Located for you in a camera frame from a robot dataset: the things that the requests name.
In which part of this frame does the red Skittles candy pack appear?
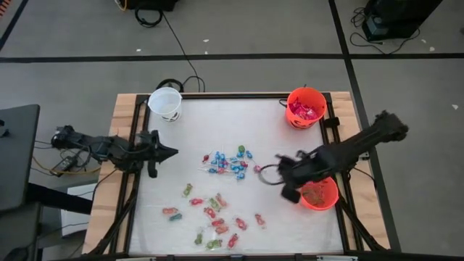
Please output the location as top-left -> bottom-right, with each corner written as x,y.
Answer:
302,107 -> 320,121
289,101 -> 307,119

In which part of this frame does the black power brick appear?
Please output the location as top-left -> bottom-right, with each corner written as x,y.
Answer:
52,155 -> 78,174

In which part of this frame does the black looped cable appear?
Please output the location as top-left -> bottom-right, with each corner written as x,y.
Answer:
155,77 -> 185,92

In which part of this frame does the green sour candy pack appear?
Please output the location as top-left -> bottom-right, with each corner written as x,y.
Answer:
302,183 -> 329,207

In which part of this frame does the coiled black cable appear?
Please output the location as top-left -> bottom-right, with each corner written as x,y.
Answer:
134,6 -> 163,28

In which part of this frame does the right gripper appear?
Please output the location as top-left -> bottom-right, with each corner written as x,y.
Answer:
275,146 -> 327,204

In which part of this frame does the orange jack-o-lantern bucket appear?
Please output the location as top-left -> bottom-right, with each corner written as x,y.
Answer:
299,176 -> 341,212
285,86 -> 328,131

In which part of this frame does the white box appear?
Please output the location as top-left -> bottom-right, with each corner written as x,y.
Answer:
59,183 -> 98,239

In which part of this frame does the black equipment case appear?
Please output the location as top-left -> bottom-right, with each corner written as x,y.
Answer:
362,0 -> 444,41

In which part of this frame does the black floor cable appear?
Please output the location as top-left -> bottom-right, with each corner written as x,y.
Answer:
161,10 -> 206,94

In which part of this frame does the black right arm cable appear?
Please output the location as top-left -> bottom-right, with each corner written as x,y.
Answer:
257,163 -> 288,186

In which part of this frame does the white scary-face halloween bucket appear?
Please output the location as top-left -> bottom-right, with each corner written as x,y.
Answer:
147,86 -> 183,123

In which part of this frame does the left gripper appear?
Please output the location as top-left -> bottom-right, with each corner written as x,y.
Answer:
136,129 -> 180,178

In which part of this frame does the black floor box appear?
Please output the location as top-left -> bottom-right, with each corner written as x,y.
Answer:
125,0 -> 179,12

